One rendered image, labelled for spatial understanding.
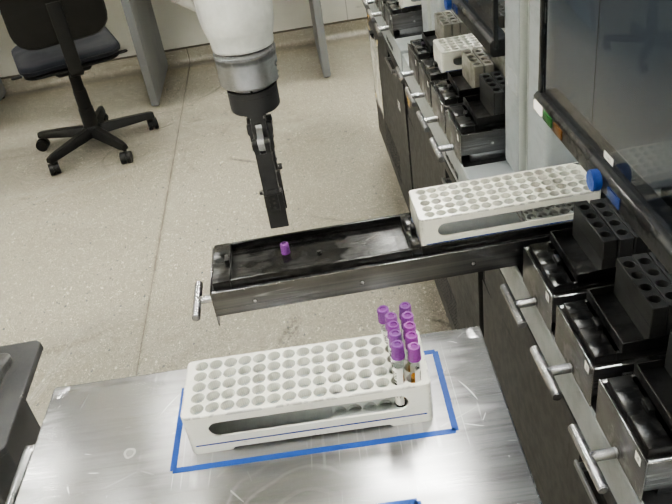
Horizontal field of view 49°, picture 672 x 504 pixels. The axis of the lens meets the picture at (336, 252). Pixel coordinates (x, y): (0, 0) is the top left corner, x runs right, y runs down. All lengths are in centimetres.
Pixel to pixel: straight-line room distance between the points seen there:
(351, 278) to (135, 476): 47
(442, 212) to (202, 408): 52
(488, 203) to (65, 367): 165
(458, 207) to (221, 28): 46
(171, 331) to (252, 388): 160
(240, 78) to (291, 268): 32
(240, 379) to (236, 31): 46
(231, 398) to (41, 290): 208
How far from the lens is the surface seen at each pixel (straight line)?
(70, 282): 292
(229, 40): 106
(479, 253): 123
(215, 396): 93
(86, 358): 253
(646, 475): 94
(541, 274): 117
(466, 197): 126
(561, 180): 129
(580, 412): 111
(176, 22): 476
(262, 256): 128
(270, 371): 93
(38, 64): 357
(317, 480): 89
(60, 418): 107
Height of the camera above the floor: 151
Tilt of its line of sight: 34 degrees down
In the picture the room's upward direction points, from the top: 9 degrees counter-clockwise
